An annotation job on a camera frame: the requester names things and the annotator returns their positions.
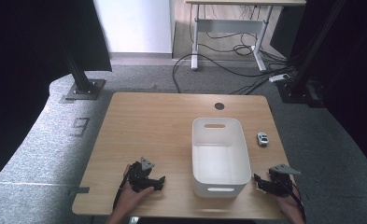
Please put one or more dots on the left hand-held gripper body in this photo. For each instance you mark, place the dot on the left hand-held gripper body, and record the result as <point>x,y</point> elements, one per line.
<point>138,178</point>

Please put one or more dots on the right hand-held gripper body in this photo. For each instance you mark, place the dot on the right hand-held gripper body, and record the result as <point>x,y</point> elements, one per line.
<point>279,183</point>

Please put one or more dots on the silver toy car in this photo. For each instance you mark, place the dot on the silver toy car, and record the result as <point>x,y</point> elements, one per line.
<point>262,138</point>

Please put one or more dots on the white plastic storage bin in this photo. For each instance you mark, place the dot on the white plastic storage bin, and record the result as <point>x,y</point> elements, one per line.
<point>219,161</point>

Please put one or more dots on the person's left hand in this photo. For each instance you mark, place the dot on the person's left hand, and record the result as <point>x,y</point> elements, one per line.
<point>129,196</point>

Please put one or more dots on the person's right hand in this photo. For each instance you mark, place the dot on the person's right hand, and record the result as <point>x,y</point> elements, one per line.
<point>287,202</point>

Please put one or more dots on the grey floor outlet plate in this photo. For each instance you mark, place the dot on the grey floor outlet plate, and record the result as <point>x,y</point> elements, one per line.
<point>81,126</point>

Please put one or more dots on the white power strip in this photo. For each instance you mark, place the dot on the white power strip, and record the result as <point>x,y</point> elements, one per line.
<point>279,77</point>

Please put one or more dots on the black metal stand with baseplate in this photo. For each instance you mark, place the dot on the black metal stand with baseplate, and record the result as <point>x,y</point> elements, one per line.
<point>81,84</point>

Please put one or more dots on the black metal stand with dark base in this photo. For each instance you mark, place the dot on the black metal stand with dark base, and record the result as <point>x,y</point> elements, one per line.
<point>308,62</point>

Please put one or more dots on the black curtain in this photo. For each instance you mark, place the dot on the black curtain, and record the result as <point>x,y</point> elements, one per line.
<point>352,77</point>
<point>31,46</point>

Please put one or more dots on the white panel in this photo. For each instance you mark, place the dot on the white panel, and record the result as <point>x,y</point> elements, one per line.
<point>134,25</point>

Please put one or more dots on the white-legged desk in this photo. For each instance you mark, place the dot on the white-legged desk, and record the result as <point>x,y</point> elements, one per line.
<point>234,25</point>

